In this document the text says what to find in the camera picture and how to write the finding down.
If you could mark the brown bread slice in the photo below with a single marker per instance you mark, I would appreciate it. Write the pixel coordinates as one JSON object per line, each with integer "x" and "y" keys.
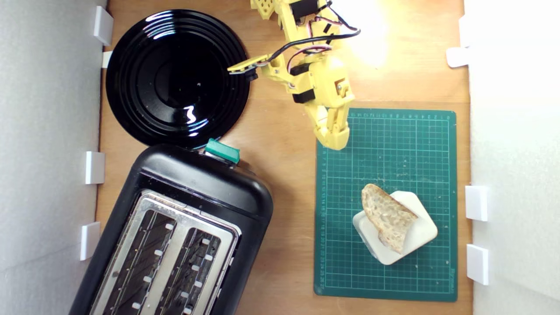
{"x": 387, "y": 216}

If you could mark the green toaster lever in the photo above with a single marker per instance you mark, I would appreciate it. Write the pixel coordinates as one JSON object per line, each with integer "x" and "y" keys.
{"x": 222, "y": 151}

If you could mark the black two-slot toaster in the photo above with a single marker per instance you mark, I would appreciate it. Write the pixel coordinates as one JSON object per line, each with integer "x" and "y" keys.
{"x": 197, "y": 183}

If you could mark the green cutting mat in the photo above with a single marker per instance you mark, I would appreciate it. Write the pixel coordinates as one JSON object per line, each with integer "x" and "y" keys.
{"x": 393, "y": 153}

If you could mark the white block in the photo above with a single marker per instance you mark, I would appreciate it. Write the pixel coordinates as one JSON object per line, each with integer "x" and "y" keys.
{"x": 421, "y": 236}

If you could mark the black round plate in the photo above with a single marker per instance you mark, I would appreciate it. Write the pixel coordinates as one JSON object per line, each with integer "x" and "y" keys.
{"x": 175, "y": 78}

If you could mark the yellow wrist camera mount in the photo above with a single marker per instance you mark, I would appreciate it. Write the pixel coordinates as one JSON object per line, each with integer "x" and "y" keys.
{"x": 247, "y": 64}

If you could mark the small white wall clip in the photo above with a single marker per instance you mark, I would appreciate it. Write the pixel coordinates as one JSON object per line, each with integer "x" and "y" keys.
{"x": 107, "y": 59}

